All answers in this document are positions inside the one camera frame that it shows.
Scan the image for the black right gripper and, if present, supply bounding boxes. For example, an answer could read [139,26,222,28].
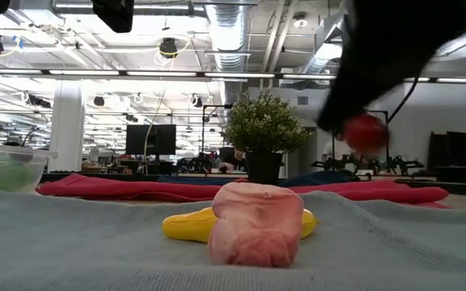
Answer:
[317,0,466,133]

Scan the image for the dark red glossy cherry toy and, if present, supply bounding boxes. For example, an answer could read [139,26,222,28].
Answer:
[341,112,391,158]

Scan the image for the pink meat chunk toy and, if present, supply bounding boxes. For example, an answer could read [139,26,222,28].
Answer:
[207,181,306,269]

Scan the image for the yellow banana toy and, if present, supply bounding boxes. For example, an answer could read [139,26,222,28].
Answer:
[161,206,320,244]

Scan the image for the person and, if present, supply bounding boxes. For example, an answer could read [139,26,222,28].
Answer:
[216,147,247,173]
[322,137,363,171]

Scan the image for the navy blue cloth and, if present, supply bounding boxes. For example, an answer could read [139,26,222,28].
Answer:
[155,169,359,189]

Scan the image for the green potted plant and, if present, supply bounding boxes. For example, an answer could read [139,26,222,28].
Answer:
[220,89,314,186]

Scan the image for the black background cabinets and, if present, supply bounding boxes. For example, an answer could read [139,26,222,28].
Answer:
[429,130,466,185]

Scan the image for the white pillar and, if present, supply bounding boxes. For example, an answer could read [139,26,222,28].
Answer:
[49,80,86,173]

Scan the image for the black background monitor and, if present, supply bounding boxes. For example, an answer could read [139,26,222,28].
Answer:
[125,124,177,157]

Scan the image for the clear plastic container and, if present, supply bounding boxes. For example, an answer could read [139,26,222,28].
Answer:
[0,141,58,193]

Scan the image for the red cloth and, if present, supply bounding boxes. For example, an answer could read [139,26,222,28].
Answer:
[35,173,452,210]

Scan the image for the grey cloth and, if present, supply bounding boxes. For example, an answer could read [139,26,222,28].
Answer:
[0,188,466,291]

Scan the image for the silver ventilation duct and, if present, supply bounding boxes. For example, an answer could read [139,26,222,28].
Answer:
[291,0,350,89]
[203,0,252,107]

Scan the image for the long black arm cable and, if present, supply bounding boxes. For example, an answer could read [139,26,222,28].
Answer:
[387,75,420,124]

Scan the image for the black metal stand frame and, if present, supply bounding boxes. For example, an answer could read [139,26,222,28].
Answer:
[201,103,234,153]

